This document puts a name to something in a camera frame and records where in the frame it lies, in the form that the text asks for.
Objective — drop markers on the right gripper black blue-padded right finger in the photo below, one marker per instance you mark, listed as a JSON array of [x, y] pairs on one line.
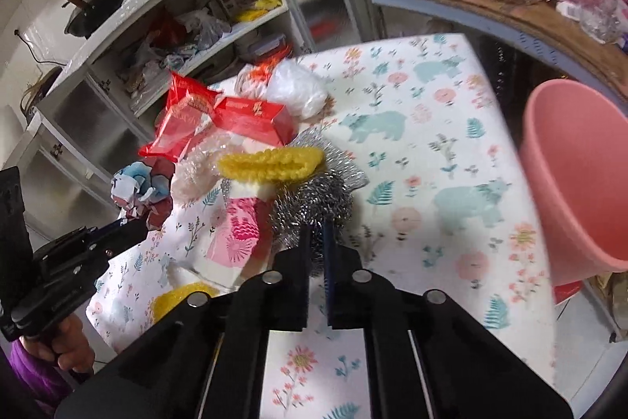
[[354, 295]]

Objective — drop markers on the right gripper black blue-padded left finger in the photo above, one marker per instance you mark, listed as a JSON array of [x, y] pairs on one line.
[[277, 299]]

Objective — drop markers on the pink floral paper package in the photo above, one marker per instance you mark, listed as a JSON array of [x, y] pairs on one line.
[[235, 245]]

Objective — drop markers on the steel wool scrubber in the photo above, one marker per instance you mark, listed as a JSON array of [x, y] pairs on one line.
[[311, 203]]

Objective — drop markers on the yellow chenille cloth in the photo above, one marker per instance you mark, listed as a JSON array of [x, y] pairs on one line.
[[285, 164]]

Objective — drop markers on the blue red wrapper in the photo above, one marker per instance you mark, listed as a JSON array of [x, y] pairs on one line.
[[142, 191]]

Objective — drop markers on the clear plastic wrap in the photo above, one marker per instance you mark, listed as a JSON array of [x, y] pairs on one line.
[[198, 173]]

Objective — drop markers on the red rectangular carton box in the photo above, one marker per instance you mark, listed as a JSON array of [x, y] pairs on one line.
[[266, 122]]

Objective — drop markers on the white plastic bag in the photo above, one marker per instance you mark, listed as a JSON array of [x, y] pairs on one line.
[[297, 88]]

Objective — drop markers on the red plastic snack wrapper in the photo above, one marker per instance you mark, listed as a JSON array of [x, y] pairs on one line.
[[189, 106]]

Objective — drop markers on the yellow sponge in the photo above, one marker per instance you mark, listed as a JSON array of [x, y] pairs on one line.
[[166, 302]]

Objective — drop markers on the silver metallic scouring cloth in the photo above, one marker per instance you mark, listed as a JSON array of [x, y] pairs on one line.
[[336, 159]]

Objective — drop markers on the orange white bag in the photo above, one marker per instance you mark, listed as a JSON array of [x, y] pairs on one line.
[[252, 81]]

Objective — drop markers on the purple sleeve forearm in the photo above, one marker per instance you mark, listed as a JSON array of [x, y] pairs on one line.
[[31, 386]]

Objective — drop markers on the pink plastic trash bucket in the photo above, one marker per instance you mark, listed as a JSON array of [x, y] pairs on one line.
[[574, 153]]

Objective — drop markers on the white kitchen cabinet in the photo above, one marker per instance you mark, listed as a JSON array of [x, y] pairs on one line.
[[74, 110]]

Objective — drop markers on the person's left hand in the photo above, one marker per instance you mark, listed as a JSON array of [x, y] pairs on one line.
[[68, 347]]

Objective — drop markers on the floral bear tablecloth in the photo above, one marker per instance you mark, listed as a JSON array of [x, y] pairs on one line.
[[447, 206]]

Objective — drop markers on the cardboard covered shelf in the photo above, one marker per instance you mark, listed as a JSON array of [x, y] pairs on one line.
[[539, 31]]

